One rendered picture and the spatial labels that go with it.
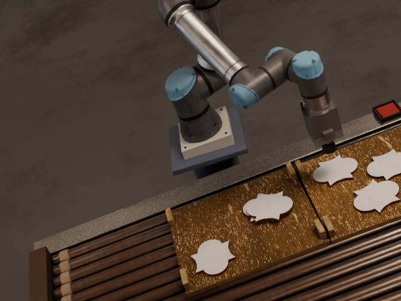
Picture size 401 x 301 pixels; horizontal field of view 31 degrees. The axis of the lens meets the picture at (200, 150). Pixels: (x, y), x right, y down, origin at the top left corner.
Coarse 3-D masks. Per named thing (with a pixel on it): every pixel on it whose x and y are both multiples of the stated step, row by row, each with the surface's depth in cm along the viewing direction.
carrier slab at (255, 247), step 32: (224, 192) 223; (256, 192) 219; (288, 192) 214; (192, 224) 217; (224, 224) 212; (256, 224) 208; (288, 224) 204; (256, 256) 198; (288, 256) 195; (192, 288) 197
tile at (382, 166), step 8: (392, 152) 212; (400, 152) 211; (376, 160) 212; (384, 160) 211; (392, 160) 210; (400, 160) 209; (368, 168) 210; (376, 168) 209; (384, 168) 208; (392, 168) 207; (400, 168) 206; (376, 176) 207; (384, 176) 206; (392, 176) 205
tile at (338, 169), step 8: (336, 160) 217; (344, 160) 216; (352, 160) 215; (320, 168) 216; (328, 168) 215; (336, 168) 214; (344, 168) 213; (352, 168) 212; (320, 176) 214; (328, 176) 213; (336, 176) 212; (344, 176) 211
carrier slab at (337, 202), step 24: (360, 144) 221; (384, 144) 218; (312, 168) 219; (360, 168) 213; (312, 192) 211; (336, 192) 208; (336, 216) 201; (360, 216) 198; (384, 216) 195; (336, 240) 195
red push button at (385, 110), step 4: (388, 104) 233; (392, 104) 232; (380, 108) 232; (384, 108) 232; (388, 108) 231; (392, 108) 231; (396, 108) 230; (380, 112) 231; (384, 112) 230; (388, 112) 230; (392, 112) 229; (396, 112) 228; (384, 116) 229
